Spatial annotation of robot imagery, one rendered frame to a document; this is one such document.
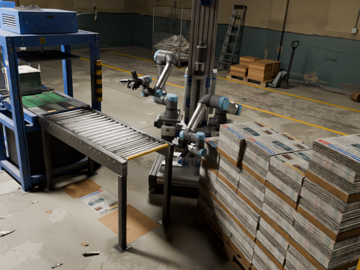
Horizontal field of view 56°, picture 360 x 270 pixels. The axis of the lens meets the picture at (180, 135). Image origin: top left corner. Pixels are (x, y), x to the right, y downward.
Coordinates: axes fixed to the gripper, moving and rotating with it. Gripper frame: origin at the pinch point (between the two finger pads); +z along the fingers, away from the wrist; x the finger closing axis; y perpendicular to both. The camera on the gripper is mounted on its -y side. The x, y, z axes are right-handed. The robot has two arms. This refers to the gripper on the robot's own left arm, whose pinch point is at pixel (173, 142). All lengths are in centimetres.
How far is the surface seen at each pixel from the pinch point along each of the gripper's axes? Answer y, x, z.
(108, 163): -3, 63, 8
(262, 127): 30, -24, -70
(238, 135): 29, 5, -68
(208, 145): 2.9, -12.2, -29.0
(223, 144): 16, 0, -53
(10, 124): -7, 83, 142
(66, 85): 11, -4, 187
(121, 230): -58, 63, -8
